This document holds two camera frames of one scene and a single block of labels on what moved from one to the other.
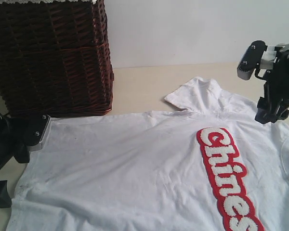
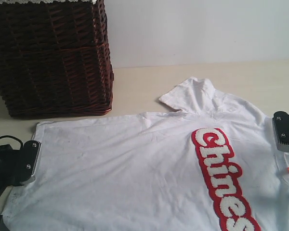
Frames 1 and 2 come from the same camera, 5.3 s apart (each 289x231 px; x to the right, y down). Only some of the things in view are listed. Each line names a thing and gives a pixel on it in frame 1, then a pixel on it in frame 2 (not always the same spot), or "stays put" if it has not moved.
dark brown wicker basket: (52, 59) stays put
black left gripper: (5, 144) → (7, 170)
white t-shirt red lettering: (209, 166) stays put
